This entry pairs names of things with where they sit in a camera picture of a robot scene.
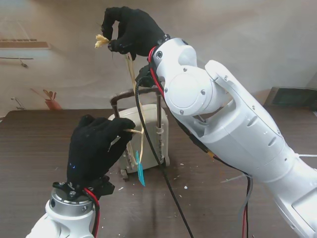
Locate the small beige trolley suitcase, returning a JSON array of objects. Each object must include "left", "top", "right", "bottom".
[{"left": 108, "top": 88, "right": 171, "bottom": 181}]

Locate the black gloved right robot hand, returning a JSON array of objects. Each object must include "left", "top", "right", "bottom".
[{"left": 101, "top": 6, "right": 166, "bottom": 61}]

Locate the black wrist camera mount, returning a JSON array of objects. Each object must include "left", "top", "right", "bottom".
[
  {"left": 138, "top": 65, "right": 159, "bottom": 89},
  {"left": 93, "top": 175, "right": 116, "bottom": 199}
]

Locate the dark framed monitor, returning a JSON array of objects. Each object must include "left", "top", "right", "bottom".
[{"left": 264, "top": 86, "right": 317, "bottom": 111}]

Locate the yellow twisted rope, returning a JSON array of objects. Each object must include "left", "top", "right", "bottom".
[{"left": 94, "top": 33, "right": 146, "bottom": 172}]

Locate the black braided cable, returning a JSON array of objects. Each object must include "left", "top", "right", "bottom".
[{"left": 133, "top": 75, "right": 195, "bottom": 238}]

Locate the red left arm wire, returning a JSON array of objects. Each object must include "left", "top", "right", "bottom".
[{"left": 83, "top": 187, "right": 101, "bottom": 238}]

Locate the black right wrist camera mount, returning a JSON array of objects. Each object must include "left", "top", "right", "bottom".
[{"left": 138, "top": 65, "right": 159, "bottom": 89}]

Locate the red arm wire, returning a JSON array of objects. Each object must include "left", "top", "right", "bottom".
[
  {"left": 83, "top": 187, "right": 101, "bottom": 238},
  {"left": 148, "top": 46, "right": 250, "bottom": 238}
]

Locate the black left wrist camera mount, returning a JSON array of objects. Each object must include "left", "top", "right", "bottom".
[{"left": 93, "top": 175, "right": 116, "bottom": 199}]

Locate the teal luggage tag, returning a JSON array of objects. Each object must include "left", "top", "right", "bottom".
[{"left": 135, "top": 150, "right": 147, "bottom": 187}]

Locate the red right arm wire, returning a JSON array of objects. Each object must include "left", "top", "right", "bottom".
[{"left": 148, "top": 46, "right": 250, "bottom": 238}]

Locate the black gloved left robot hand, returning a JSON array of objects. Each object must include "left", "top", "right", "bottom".
[{"left": 66, "top": 114, "right": 136, "bottom": 190}]

